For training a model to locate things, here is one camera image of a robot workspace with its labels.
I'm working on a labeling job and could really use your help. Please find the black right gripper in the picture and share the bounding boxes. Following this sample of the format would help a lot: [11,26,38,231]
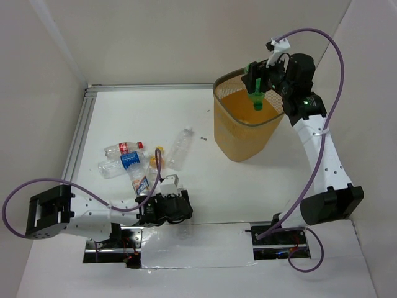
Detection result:
[240,52,293,97]

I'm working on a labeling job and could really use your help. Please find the green plastic bottle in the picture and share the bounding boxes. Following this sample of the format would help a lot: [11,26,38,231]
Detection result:
[248,77,265,111]

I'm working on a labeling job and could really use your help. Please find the orange label yellow cap bottle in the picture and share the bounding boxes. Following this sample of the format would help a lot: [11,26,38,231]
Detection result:
[146,146,164,183]

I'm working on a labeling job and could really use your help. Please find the white blue label bottle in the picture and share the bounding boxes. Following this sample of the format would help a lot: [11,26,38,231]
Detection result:
[128,168,151,197]

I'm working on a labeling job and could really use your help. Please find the clear bottle white cap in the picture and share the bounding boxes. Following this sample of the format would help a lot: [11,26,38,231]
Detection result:
[166,127,194,171]

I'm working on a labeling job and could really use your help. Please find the blue label water bottle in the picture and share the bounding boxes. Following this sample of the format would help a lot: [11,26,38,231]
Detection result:
[98,151,149,179]

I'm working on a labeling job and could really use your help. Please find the clear crushed plastic bottle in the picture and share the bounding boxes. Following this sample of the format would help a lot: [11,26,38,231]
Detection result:
[176,222,194,240]

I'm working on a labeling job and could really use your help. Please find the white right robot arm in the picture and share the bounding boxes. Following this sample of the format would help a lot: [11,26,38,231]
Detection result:
[241,53,364,243]

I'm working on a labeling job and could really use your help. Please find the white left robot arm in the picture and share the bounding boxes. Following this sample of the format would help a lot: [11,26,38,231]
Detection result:
[25,185,193,248]

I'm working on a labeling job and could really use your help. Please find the yellow mesh waste bin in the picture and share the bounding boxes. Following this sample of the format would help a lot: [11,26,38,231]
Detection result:
[213,68,284,162]

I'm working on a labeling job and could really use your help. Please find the red label cola bottle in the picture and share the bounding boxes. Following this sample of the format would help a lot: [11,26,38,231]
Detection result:
[104,142,144,159]

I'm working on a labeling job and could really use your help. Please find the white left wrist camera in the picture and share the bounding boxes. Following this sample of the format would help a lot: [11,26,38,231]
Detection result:
[160,174,179,196]

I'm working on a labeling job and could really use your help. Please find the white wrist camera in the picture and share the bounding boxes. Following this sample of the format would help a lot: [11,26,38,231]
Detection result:
[266,38,290,68]
[160,174,179,196]

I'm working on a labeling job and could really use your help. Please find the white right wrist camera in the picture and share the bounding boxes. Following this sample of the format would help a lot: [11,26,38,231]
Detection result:
[266,38,290,68]

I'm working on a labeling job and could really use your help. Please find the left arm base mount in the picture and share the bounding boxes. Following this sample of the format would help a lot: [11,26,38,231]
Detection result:
[83,226,143,269]

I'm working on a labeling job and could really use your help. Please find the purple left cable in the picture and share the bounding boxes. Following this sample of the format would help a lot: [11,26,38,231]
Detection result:
[1,147,164,264]

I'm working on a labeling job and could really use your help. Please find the purple cable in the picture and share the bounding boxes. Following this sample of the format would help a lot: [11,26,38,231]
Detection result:
[256,28,344,273]
[1,147,164,264]

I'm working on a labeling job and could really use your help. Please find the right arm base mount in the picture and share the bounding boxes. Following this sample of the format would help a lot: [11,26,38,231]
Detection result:
[245,222,311,261]

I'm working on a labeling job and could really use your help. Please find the aluminium frame rail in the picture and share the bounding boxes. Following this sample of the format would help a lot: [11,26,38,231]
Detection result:
[58,83,306,187]

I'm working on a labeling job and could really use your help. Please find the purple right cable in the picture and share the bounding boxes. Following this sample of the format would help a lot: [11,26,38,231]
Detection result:
[256,28,344,273]

